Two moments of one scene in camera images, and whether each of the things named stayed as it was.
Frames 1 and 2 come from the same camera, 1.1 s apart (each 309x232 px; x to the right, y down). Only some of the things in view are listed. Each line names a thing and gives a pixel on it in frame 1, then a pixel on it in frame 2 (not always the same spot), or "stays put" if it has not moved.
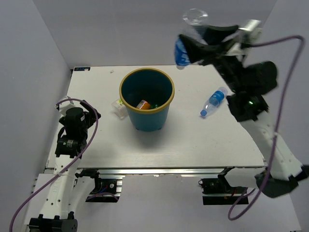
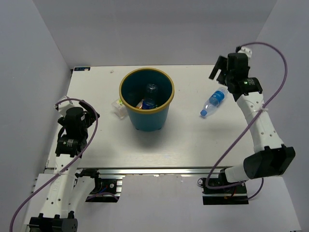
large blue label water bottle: x=214 y=101 stays put
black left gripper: x=89 y=119 stays put
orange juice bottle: x=143 y=104 stays put
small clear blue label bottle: x=192 y=17 -> x=149 y=102
